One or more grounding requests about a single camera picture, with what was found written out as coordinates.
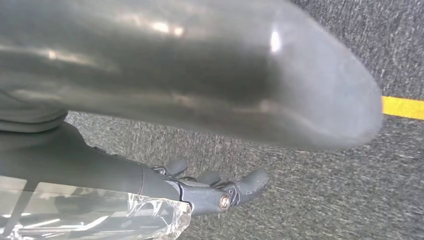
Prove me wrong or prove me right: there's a yellow floor tape square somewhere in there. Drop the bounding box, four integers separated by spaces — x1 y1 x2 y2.
381 96 424 121

